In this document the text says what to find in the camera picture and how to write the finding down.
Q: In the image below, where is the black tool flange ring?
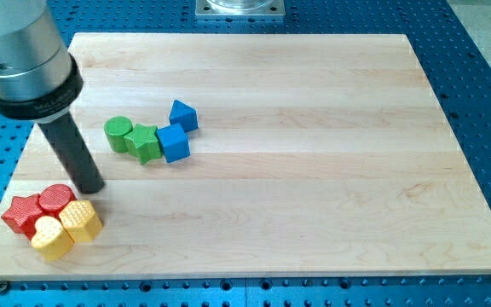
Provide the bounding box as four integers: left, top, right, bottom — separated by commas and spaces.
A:
0, 54, 84, 120

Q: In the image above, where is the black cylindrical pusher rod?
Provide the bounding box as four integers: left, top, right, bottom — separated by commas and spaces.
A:
38, 113, 105, 194

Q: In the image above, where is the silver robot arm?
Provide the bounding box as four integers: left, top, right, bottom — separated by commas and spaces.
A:
0, 0, 104, 194

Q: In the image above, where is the green star block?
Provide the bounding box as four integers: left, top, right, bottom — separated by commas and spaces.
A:
124, 124, 162, 165

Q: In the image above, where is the red star block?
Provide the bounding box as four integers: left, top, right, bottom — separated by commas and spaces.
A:
1, 194, 45, 240

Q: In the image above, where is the blue cube block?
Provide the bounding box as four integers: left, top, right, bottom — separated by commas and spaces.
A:
156, 124, 190, 163

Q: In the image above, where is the green cylinder block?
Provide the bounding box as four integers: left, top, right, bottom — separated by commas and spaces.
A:
103, 116, 133, 153

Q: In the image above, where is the red cylinder block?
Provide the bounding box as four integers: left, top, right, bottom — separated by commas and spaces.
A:
38, 184, 77, 217

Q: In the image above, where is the yellow hexagon block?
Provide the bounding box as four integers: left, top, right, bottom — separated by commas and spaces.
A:
59, 200, 103, 243

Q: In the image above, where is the yellow heart block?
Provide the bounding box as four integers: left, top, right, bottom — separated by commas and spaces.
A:
31, 216, 74, 261

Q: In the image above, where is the blue triangular prism block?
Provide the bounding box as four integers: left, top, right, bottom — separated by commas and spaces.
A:
169, 100, 199, 132

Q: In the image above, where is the board clamp screw left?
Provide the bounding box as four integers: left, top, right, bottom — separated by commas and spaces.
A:
0, 281, 11, 295

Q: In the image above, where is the wooden board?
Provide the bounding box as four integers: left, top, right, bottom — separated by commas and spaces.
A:
0, 32, 491, 280

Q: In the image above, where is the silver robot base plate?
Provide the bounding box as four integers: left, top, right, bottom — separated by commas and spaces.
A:
195, 0, 286, 18

